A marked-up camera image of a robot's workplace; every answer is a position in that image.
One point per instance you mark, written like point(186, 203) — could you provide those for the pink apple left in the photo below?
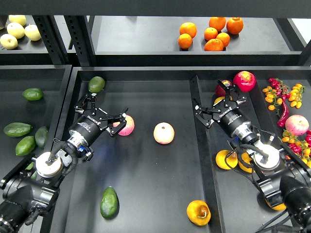
point(129, 127)

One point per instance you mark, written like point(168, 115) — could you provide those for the pink apple right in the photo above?
point(297, 125)

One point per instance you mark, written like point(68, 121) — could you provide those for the black centre tray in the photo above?
point(154, 182)

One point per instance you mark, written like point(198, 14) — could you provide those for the black left tray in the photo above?
point(53, 81)

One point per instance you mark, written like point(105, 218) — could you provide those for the orange cherry tomato bunch left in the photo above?
point(273, 97)

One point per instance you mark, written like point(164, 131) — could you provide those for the orange left bottom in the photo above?
point(184, 41)

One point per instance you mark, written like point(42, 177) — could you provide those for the green avocado at tray corner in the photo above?
point(96, 84)

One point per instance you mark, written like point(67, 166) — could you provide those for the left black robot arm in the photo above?
point(31, 188)

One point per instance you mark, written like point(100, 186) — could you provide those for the black tray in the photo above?
point(154, 182)
point(53, 81)

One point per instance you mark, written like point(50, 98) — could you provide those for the orange front bottom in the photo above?
point(214, 45)

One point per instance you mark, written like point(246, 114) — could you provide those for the red apple large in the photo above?
point(245, 80)

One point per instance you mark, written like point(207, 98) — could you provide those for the dark red apple small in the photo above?
point(219, 91)

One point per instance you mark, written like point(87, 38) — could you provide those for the orange back top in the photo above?
point(217, 22)

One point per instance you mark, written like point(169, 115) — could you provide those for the orange left top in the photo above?
point(189, 28)

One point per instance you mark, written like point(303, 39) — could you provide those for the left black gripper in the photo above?
point(88, 127)

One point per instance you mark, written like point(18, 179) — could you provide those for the black perforated shelf post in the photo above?
point(80, 32)

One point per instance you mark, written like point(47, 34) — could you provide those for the red cherry tomato bunch top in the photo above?
point(278, 86)

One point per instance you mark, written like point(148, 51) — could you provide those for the yellow cherry tomato bunch right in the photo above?
point(296, 95)

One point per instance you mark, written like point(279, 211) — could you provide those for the pale yellow pear right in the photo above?
point(32, 32)

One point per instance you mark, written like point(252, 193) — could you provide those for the orange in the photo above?
point(225, 38)
point(210, 33)
point(217, 22)
point(189, 28)
point(235, 25)
point(184, 41)
point(214, 45)

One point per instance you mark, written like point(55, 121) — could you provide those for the dark green avocado upright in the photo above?
point(41, 136)

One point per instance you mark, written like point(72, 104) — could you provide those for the orange right top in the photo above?
point(235, 25)

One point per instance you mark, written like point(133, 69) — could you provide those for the black perforated post left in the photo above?
point(52, 39)

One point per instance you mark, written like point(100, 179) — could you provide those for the mixed cherry tomato bunch lower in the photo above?
point(301, 147)

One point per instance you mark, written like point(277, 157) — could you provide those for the dark green avocado left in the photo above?
point(17, 129)

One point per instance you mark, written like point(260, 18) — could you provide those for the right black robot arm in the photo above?
point(283, 178)

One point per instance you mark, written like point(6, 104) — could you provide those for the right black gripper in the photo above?
point(227, 114)

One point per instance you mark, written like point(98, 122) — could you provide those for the orange right middle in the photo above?
point(225, 38)

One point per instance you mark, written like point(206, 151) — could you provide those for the pale pink apple centre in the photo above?
point(163, 133)

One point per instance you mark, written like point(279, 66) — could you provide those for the yellow pear right tray left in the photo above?
point(226, 162)

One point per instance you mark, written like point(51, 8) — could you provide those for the yellow pear right tray middle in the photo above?
point(245, 162)

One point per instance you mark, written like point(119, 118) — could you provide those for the red chili pepper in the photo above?
point(284, 116)

